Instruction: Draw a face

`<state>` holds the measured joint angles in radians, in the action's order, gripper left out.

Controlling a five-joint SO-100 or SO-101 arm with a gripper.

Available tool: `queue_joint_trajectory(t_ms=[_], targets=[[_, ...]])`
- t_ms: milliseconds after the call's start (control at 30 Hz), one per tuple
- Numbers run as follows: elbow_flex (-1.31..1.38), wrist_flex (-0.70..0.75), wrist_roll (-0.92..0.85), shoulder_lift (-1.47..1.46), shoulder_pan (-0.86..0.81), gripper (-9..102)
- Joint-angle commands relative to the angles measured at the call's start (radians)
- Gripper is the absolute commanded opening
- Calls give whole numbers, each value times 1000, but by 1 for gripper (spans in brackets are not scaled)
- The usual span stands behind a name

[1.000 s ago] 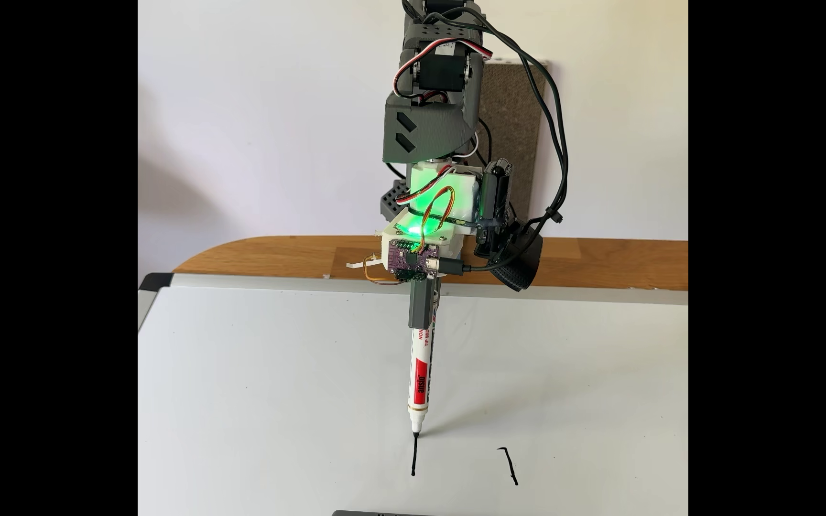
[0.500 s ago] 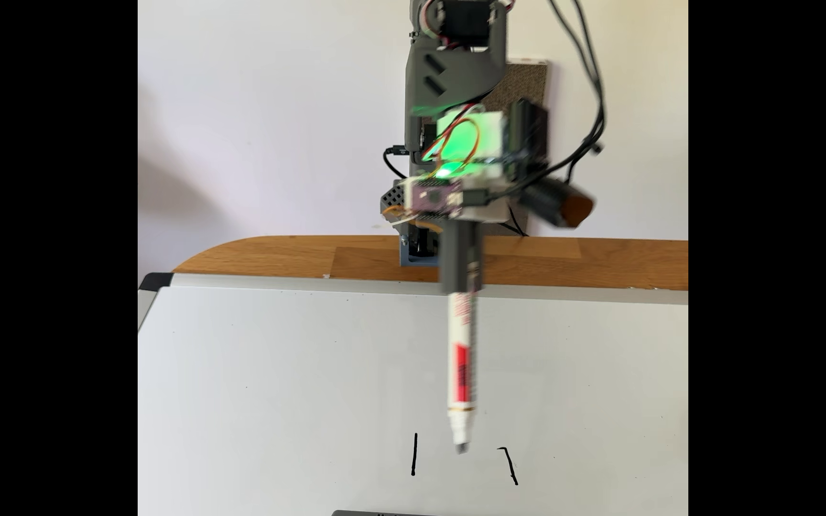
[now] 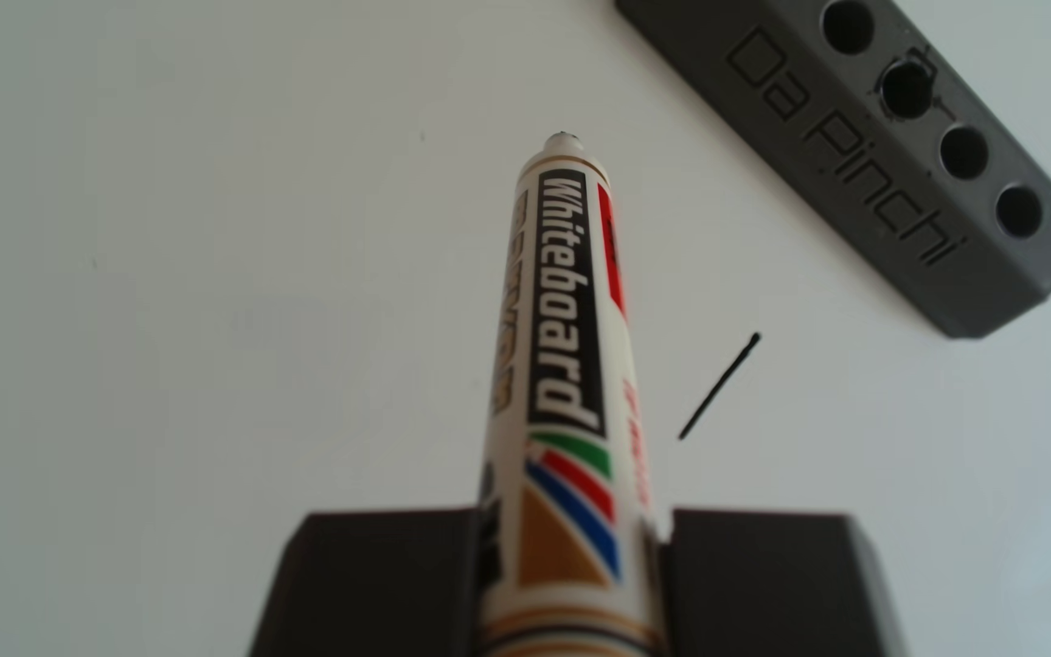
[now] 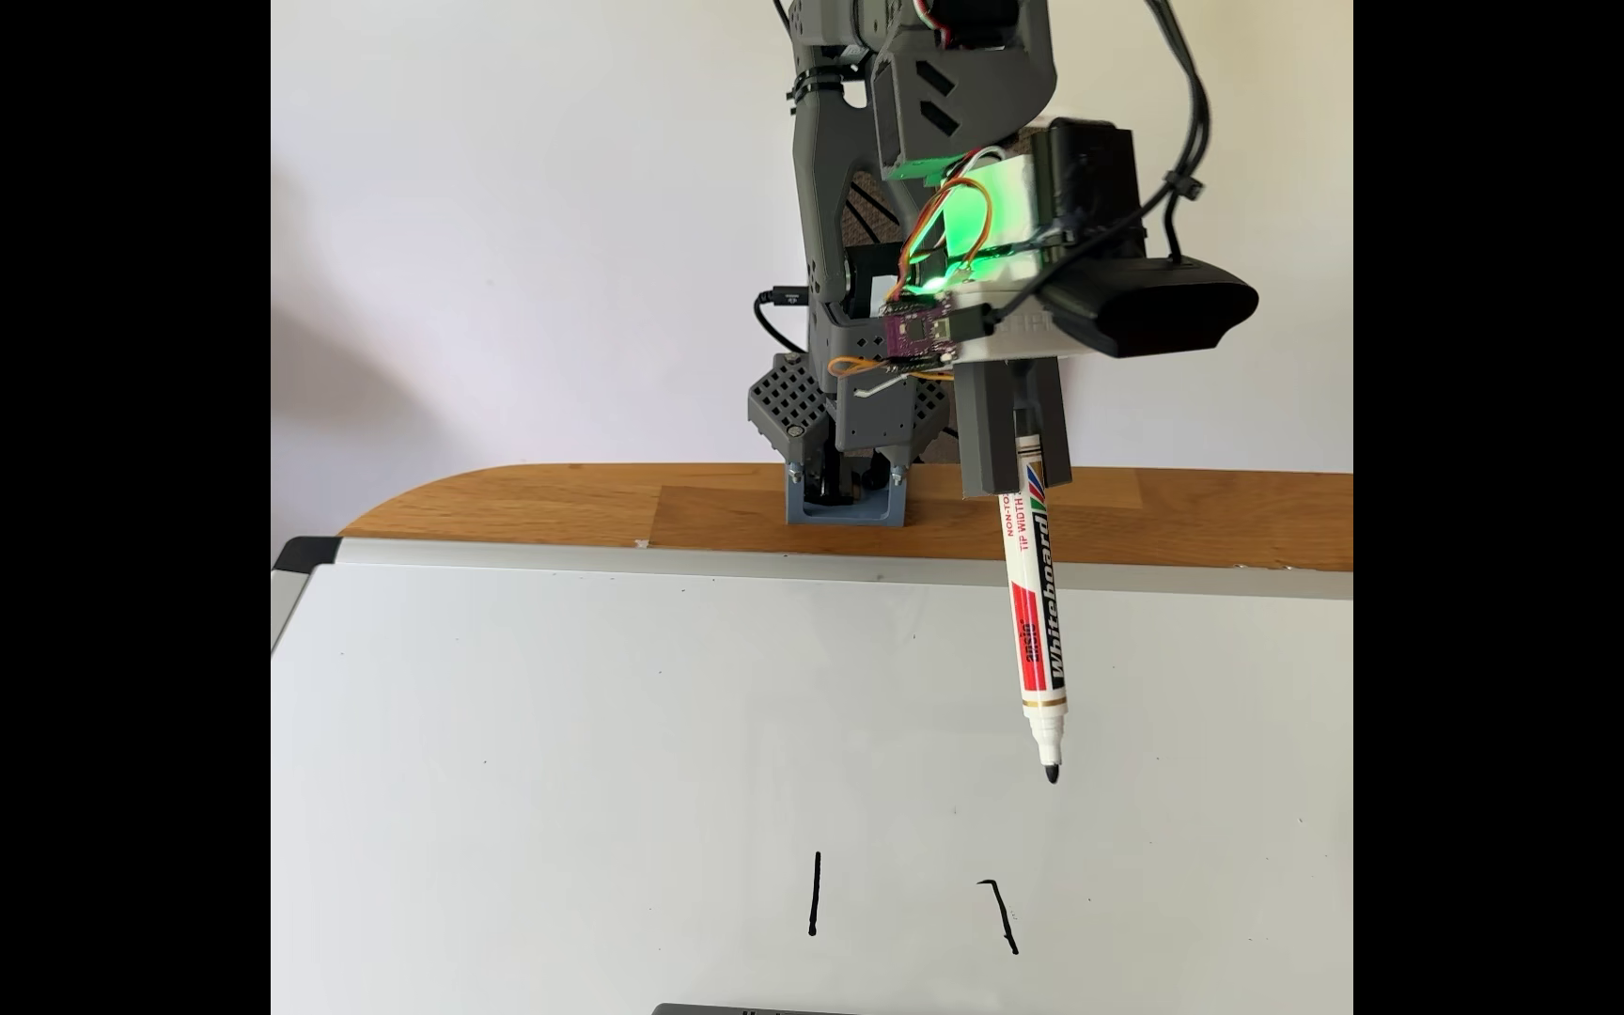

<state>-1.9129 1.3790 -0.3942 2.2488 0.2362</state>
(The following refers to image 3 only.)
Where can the whiteboard marker pen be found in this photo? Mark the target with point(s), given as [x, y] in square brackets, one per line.
[567, 365]

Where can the grey marker holder block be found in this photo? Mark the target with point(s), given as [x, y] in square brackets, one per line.
[991, 274]

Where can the whiteboard with grey frame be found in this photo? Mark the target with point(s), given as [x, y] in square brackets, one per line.
[215, 274]

